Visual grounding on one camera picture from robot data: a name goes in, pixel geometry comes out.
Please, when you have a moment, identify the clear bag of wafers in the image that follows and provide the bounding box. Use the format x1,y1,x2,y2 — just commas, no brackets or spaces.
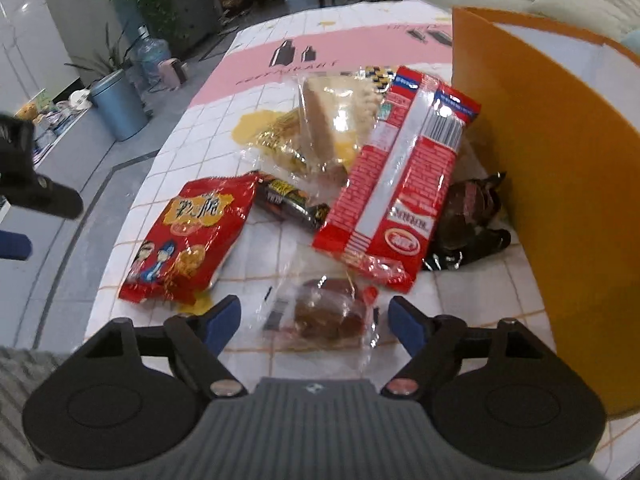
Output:
295,71,382,183

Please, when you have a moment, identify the blue plant pot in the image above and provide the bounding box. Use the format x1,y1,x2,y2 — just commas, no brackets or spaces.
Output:
90,69,150,142

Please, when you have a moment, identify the yellow snack packet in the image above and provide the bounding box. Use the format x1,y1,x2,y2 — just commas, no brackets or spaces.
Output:
246,109,313,177

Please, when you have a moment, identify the dark candy bar wrapper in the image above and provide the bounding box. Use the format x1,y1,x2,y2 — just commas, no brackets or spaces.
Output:
251,171,332,232

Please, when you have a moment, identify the blue water jug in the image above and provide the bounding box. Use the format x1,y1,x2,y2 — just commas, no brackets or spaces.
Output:
134,36,171,79

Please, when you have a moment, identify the light blue cushion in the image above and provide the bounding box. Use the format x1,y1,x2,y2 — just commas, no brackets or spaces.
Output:
619,29,640,62

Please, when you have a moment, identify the red cartoon snack bag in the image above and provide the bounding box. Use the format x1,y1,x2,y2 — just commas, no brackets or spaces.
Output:
117,174,260,307

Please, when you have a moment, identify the dark brown snack packet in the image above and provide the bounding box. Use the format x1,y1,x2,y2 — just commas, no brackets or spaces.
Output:
422,172,513,272

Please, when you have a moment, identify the low white cabinet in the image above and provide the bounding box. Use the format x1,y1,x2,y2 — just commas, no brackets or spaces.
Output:
12,89,95,166

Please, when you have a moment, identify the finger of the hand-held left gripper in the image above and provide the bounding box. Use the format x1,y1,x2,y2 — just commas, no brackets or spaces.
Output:
0,113,84,220
0,232,33,261

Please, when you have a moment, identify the clear packet of brown cakes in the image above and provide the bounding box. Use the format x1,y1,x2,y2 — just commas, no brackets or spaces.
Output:
256,247,388,376

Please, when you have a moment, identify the tall potted plant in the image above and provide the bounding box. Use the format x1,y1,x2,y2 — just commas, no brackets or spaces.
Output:
64,22,138,86

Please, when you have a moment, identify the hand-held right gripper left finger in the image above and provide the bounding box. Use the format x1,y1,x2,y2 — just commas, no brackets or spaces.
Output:
89,295,248,401

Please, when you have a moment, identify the pink stool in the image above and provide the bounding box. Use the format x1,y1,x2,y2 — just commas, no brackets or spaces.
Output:
157,57,189,87

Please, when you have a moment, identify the pink white printed tablecloth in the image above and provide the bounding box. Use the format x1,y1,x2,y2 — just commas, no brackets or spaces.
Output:
87,0,631,480

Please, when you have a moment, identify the black yellow checkered packet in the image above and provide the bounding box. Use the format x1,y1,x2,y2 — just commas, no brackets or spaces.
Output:
359,65,399,94

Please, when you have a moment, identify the red white cracker packet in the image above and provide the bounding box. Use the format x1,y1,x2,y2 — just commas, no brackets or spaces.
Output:
312,65,482,293

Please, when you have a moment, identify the beige cushion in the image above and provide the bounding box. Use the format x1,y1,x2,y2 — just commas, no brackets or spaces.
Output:
529,0,640,44

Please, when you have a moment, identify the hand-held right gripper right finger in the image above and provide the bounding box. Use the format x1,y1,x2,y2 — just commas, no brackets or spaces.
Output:
379,295,552,400

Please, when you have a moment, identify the grey striped cloth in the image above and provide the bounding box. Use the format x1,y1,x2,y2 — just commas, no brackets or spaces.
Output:
0,344,72,480

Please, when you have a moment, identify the dark grey cabinet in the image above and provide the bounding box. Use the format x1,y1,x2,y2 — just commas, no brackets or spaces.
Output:
159,0,222,57

